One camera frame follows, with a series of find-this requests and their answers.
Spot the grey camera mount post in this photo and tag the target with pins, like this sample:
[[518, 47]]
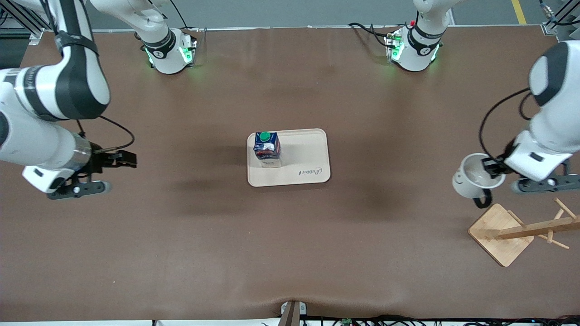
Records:
[[291, 313]]

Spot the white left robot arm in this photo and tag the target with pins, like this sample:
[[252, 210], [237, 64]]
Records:
[[550, 131]]

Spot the blue milk carton green cap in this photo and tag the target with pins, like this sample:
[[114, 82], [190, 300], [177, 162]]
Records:
[[267, 147]]

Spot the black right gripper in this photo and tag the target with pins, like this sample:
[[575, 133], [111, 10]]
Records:
[[98, 160]]

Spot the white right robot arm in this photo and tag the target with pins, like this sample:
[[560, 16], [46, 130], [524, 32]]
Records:
[[45, 90]]

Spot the cream tray with rabbit print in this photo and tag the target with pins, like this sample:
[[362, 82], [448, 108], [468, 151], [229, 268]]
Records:
[[299, 158]]

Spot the brown table cover mat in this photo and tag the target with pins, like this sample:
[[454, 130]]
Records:
[[181, 253]]

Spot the wooden cup rack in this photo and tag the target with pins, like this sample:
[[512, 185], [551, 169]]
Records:
[[500, 235]]

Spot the aluminium frame profile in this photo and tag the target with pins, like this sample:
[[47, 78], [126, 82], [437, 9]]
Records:
[[22, 18], [559, 18]]

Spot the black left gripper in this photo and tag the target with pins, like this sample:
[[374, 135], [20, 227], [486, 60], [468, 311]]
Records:
[[497, 166]]

